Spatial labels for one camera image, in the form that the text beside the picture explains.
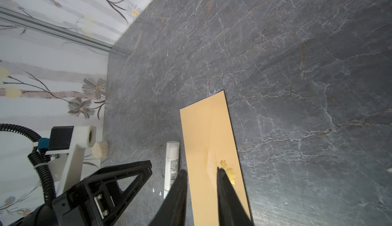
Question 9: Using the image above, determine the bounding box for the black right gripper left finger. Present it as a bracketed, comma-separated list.
[150, 169, 188, 226]

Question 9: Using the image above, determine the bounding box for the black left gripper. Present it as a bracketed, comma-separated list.
[10, 161, 152, 226]

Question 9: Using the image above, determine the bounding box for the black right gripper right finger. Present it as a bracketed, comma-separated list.
[216, 168, 254, 226]

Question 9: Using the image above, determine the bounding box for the white glue stick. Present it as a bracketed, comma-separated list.
[163, 141, 180, 199]

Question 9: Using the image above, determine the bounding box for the tan paper envelope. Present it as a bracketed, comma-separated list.
[180, 91, 250, 226]

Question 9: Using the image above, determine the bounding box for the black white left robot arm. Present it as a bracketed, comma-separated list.
[1, 123, 152, 226]

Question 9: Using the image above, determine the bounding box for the beige round ball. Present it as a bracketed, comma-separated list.
[92, 141, 109, 159]

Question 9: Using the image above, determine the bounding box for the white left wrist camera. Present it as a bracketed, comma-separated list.
[29, 125, 97, 197]

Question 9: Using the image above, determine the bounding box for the aluminium corner frame post left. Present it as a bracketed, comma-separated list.
[1, 7, 112, 52]

